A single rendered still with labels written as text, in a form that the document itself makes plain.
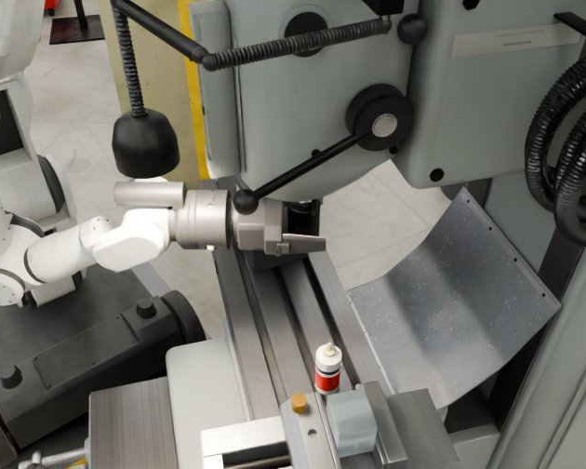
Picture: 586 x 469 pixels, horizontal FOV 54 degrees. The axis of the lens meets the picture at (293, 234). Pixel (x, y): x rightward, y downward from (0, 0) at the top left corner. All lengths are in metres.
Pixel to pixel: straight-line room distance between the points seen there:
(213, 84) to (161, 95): 1.95
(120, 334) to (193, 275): 1.00
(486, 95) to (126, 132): 0.39
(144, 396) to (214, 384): 0.18
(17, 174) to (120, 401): 0.51
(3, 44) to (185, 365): 0.65
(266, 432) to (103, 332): 0.82
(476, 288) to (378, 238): 1.65
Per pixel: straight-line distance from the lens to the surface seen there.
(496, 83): 0.69
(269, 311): 1.10
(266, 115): 0.64
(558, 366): 1.08
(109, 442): 1.22
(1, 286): 0.97
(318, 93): 0.63
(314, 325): 1.07
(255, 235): 0.81
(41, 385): 1.54
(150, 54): 2.55
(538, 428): 1.22
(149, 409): 1.24
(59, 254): 0.94
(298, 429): 0.83
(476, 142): 0.72
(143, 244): 0.83
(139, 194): 0.82
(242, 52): 0.47
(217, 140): 0.72
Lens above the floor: 1.77
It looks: 41 degrees down
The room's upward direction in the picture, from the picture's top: straight up
